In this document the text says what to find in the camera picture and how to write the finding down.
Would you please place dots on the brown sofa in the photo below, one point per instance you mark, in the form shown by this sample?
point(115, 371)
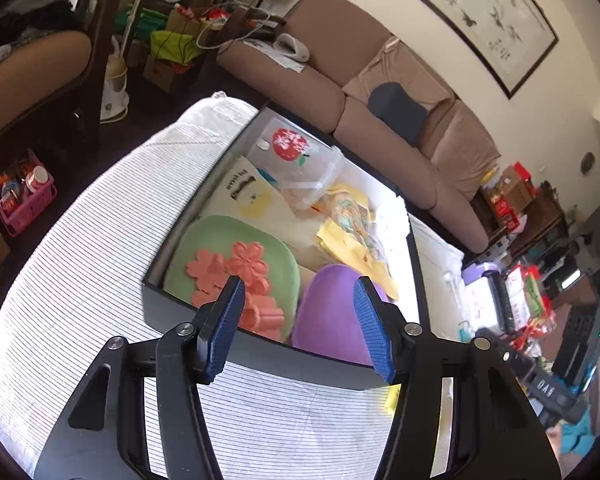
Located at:
point(330, 25)

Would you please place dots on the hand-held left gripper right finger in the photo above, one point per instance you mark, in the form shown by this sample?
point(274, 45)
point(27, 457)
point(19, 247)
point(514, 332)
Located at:
point(375, 330)

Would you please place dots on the round wall ornament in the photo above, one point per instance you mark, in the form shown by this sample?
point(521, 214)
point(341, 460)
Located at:
point(588, 163)

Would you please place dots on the green bag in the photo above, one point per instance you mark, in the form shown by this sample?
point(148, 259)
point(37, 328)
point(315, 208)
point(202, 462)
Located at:
point(172, 45)

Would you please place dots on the purple plastic bowl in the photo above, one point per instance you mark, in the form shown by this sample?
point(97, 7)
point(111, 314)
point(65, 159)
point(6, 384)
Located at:
point(330, 310)

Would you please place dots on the beige cushion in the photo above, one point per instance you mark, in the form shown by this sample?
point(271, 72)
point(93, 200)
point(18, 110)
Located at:
point(400, 67)

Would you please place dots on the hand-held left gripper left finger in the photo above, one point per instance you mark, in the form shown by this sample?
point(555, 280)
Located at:
point(225, 330)

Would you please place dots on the yellow packet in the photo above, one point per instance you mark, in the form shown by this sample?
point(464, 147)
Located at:
point(345, 192)
point(340, 246)

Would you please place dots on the white plastic device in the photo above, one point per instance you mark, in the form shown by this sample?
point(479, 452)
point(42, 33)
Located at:
point(292, 46)

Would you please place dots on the teal cloth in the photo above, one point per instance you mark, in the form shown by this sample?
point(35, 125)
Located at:
point(577, 432)

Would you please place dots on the green plastic bowl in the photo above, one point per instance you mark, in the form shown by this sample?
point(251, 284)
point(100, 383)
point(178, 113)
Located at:
point(205, 245)

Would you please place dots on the wooden cabinet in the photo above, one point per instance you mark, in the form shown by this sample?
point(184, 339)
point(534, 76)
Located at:
point(545, 220)

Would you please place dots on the pink plastic basket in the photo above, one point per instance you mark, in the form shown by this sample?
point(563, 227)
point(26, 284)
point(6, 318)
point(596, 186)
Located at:
point(27, 205)

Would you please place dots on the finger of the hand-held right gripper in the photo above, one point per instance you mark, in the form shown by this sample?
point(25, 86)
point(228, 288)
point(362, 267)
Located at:
point(515, 358)

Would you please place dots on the pink flower-shaped pieces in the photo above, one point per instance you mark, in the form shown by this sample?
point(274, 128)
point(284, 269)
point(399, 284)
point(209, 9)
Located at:
point(205, 275)

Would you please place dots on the black remote control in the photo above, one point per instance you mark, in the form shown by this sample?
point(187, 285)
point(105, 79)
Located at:
point(502, 305)

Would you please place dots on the black electronic device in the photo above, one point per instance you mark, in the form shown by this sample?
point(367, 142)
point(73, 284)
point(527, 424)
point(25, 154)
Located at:
point(580, 345)

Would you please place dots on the white striped cloth desktop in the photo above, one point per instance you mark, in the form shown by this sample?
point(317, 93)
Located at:
point(80, 260)

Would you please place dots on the framed ink painting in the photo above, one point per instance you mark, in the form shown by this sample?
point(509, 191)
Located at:
point(480, 5)

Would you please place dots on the red printed packet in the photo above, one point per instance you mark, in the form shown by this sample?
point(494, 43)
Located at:
point(532, 305)

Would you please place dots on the small white appliance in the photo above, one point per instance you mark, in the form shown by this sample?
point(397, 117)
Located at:
point(115, 90)

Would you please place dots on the hollow orange flower cutter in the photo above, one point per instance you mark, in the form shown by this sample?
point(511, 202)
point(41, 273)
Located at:
point(265, 317)

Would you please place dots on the wooden armchair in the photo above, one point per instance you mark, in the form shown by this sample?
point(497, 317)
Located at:
point(40, 65)

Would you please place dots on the black storage box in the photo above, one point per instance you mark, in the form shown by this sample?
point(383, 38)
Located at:
point(280, 360)

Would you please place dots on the white card with yellow figure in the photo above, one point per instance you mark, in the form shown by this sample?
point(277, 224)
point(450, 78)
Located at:
point(245, 190)

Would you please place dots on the clear bag with red print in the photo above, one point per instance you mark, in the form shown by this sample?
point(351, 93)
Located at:
point(290, 150)

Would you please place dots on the dark blue cushion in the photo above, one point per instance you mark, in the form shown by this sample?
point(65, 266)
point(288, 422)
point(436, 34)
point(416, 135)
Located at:
point(397, 110)

